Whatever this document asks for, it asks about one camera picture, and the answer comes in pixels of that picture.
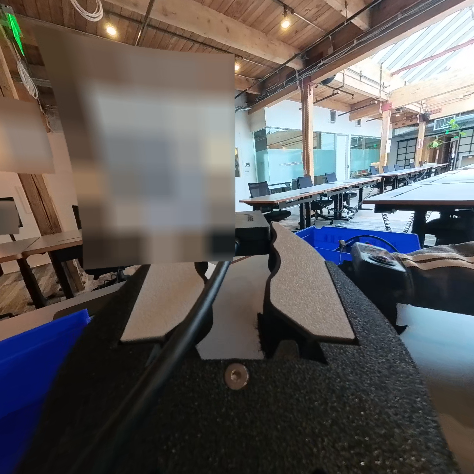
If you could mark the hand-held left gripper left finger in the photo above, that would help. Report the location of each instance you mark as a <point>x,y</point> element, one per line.
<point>159,303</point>

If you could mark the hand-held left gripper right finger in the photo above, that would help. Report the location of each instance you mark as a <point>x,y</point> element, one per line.
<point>307,296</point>

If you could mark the blue plastic bin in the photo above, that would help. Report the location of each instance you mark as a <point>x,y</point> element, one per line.
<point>322,244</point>
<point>37,363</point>

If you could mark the grey usb hub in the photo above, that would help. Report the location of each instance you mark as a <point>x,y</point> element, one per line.
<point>253,233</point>

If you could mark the black office chair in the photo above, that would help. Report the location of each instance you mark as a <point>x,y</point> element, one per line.
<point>259,192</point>
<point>331,177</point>
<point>305,183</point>

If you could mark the green potted plant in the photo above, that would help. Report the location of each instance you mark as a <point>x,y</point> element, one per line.
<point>450,133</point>

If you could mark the ceiling spot light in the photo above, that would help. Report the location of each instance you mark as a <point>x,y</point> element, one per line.
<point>237,66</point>
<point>285,23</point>
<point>111,29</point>

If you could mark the green exit sign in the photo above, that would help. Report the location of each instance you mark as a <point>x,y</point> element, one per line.
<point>14,33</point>

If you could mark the wooden support post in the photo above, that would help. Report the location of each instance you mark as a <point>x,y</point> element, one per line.
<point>307,129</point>
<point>40,207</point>
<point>385,140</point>

